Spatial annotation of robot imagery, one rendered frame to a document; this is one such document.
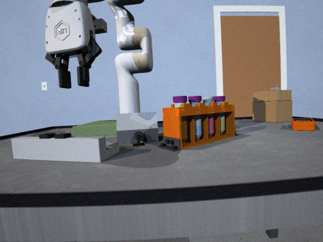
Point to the brown cardboard box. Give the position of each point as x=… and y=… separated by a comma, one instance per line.
x=266, y=107

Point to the orange tube rack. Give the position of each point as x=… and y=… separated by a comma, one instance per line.
x=173, y=127

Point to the grey button housing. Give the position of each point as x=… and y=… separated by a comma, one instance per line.
x=137, y=128

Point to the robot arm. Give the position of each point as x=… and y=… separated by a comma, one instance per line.
x=127, y=64

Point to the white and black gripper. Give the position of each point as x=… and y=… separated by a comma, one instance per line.
x=69, y=31

